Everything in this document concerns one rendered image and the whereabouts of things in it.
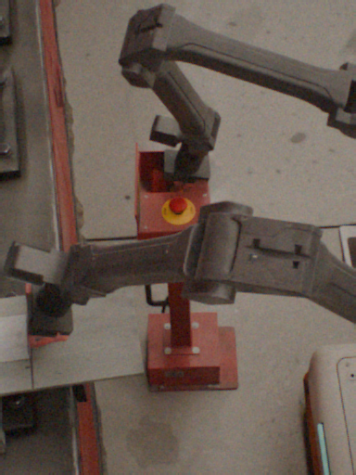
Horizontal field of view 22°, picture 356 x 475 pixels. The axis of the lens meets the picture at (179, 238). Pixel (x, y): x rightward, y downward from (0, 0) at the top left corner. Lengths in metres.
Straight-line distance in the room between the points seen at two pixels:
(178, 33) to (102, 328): 0.50
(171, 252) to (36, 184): 0.88
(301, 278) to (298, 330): 1.74
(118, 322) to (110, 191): 1.46
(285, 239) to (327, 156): 2.12
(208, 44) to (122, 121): 1.76
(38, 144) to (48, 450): 0.69
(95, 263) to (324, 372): 1.19
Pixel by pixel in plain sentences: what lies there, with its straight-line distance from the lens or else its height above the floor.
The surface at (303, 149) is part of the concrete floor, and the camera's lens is 3.08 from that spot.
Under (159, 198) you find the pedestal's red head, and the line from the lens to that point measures 1.96.
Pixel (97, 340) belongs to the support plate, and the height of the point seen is 1.00.
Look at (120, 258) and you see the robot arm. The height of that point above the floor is 1.37.
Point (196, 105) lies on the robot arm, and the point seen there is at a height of 1.10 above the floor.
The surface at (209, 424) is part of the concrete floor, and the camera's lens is 2.54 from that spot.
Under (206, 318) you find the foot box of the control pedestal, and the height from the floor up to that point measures 0.12.
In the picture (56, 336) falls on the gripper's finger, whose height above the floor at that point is 1.07.
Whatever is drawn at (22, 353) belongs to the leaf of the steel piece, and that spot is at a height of 1.00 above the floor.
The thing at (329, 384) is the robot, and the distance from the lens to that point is 2.31.
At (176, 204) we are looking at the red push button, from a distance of 1.91.
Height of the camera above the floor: 2.34
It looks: 55 degrees down
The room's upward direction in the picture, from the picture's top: 3 degrees counter-clockwise
